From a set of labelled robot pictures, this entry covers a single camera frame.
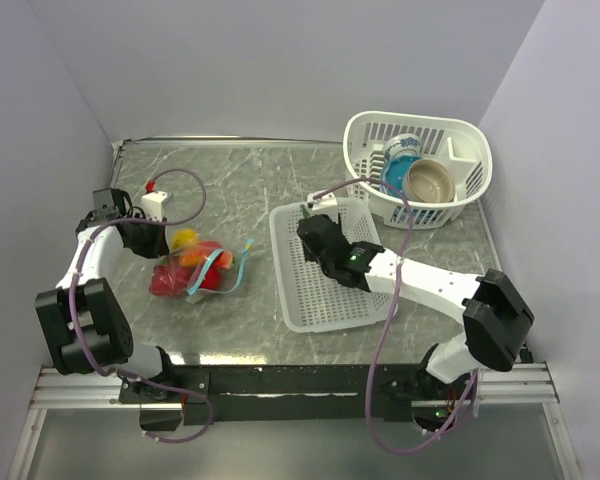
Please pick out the orange red fake fruit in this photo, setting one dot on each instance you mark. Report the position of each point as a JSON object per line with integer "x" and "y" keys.
{"x": 195, "y": 254}

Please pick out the red fake pepper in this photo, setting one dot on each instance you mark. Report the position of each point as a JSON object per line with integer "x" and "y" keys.
{"x": 213, "y": 279}

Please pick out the clear zip top bag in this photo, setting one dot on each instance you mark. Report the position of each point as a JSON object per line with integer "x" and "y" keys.
{"x": 232, "y": 279}

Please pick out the yellow fake fruit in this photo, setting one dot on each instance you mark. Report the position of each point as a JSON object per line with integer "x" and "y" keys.
{"x": 183, "y": 238}

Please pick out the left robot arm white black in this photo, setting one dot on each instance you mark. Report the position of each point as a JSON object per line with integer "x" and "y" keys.
{"x": 83, "y": 324}

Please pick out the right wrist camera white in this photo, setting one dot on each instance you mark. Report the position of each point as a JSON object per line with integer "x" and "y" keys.
{"x": 316, "y": 203}

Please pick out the white dish rack basket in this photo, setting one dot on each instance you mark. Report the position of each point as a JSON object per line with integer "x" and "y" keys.
{"x": 456, "y": 144}

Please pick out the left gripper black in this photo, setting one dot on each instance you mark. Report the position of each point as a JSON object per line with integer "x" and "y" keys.
{"x": 158, "y": 246}

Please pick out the blue plate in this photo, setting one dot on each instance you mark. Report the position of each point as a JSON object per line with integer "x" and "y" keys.
{"x": 395, "y": 173}

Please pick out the fake watermelon slice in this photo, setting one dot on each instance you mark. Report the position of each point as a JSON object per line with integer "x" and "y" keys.
{"x": 224, "y": 260}

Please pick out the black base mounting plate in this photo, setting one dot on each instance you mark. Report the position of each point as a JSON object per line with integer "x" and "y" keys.
{"x": 235, "y": 393}

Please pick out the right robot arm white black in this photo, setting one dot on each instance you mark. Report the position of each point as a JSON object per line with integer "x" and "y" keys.
{"x": 494, "y": 316}

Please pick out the blue white patterned cup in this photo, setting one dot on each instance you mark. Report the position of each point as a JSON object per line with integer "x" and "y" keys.
{"x": 407, "y": 144}

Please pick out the beige bowl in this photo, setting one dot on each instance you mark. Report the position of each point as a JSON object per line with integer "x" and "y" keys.
{"x": 429, "y": 182}

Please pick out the aluminium rail frame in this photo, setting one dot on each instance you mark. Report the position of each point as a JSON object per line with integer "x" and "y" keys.
{"x": 525, "y": 383}

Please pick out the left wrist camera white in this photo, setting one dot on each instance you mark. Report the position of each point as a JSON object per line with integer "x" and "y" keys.
{"x": 154, "y": 202}

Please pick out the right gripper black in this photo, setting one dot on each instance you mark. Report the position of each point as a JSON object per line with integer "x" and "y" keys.
{"x": 338, "y": 225}

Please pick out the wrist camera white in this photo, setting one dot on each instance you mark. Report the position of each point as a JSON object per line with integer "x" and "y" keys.
{"x": 316, "y": 203}
{"x": 154, "y": 202}

